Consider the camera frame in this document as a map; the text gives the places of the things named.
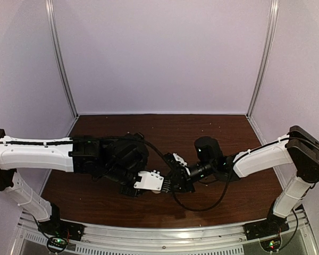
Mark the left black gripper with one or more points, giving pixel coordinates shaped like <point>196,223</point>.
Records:
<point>134,194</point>

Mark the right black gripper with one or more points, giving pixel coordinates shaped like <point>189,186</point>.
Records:
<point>182,178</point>

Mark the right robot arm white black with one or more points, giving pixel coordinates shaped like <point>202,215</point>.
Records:
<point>297,147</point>

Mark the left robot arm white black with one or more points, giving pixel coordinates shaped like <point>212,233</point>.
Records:
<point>122,160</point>

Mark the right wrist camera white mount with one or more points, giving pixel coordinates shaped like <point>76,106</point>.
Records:
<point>175,162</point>

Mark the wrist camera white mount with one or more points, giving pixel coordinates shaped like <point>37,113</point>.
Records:
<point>175,162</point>
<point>152,181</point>

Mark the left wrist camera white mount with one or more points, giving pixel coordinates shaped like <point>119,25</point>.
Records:
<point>152,181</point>

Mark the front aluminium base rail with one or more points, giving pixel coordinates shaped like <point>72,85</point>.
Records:
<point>222,239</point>

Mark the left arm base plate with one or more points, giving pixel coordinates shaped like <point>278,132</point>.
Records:
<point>63,229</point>

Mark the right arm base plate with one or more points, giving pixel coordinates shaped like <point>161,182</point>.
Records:
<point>264,228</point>

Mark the left aluminium frame post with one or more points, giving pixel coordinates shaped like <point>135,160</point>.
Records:
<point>49,5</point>

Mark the aluminium frame post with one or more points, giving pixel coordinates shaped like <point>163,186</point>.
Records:
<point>268,43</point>
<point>49,5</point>

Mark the right aluminium frame post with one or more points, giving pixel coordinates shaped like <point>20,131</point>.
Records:
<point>268,43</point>

